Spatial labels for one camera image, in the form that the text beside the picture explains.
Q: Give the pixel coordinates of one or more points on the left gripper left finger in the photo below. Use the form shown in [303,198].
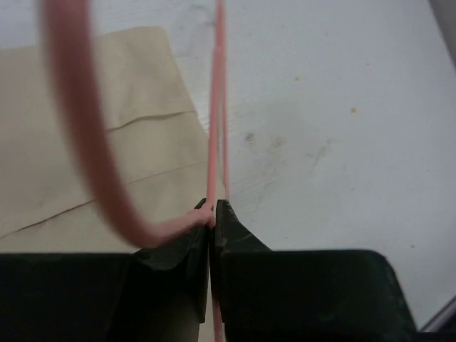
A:
[151,295]

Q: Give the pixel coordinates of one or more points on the beige trousers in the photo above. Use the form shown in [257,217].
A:
[157,142]

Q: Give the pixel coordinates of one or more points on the pink wire hanger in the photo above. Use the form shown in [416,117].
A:
[69,50]

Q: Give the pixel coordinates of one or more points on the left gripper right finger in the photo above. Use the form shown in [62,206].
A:
[319,295]

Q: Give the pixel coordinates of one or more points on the metal side rail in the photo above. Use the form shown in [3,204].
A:
[442,320]

